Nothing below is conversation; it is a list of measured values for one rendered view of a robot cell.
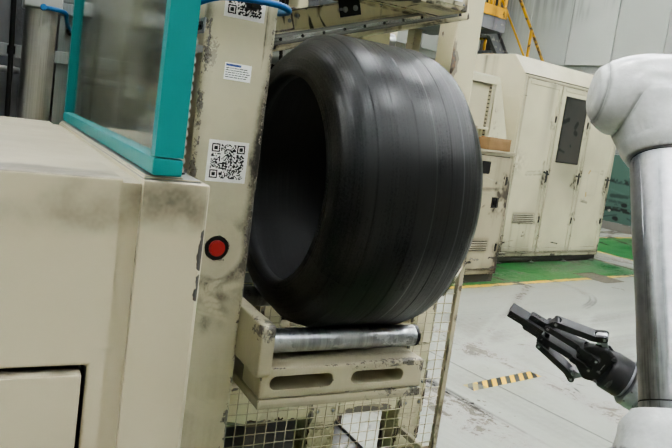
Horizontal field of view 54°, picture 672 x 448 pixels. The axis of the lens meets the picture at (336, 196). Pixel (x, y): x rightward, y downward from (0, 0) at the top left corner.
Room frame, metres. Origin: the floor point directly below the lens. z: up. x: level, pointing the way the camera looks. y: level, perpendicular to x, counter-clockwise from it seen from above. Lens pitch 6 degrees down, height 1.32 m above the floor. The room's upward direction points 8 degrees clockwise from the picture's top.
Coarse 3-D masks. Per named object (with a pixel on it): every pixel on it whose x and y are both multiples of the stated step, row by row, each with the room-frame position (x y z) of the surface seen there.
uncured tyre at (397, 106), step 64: (320, 64) 1.24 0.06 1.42; (384, 64) 1.23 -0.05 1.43; (320, 128) 1.66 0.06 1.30; (384, 128) 1.13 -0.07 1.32; (448, 128) 1.20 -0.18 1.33; (256, 192) 1.59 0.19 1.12; (320, 192) 1.69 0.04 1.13; (384, 192) 1.10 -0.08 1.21; (448, 192) 1.16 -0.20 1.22; (256, 256) 1.42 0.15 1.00; (320, 256) 1.15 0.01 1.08; (384, 256) 1.12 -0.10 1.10; (448, 256) 1.19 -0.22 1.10; (320, 320) 1.22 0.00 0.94; (384, 320) 1.27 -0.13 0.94
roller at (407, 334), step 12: (396, 324) 1.33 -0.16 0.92; (408, 324) 1.34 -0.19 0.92; (276, 336) 1.18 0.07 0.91; (288, 336) 1.19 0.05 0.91; (300, 336) 1.20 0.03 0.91; (312, 336) 1.21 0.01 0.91; (324, 336) 1.22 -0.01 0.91; (336, 336) 1.24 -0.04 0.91; (348, 336) 1.25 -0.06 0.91; (360, 336) 1.26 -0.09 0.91; (372, 336) 1.27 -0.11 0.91; (384, 336) 1.29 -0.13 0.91; (396, 336) 1.30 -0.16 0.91; (408, 336) 1.31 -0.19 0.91; (420, 336) 1.33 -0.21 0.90; (276, 348) 1.18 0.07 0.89; (288, 348) 1.19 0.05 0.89; (300, 348) 1.20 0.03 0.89; (312, 348) 1.21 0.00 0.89; (324, 348) 1.23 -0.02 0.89; (336, 348) 1.24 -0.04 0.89; (348, 348) 1.26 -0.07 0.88; (360, 348) 1.28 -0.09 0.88
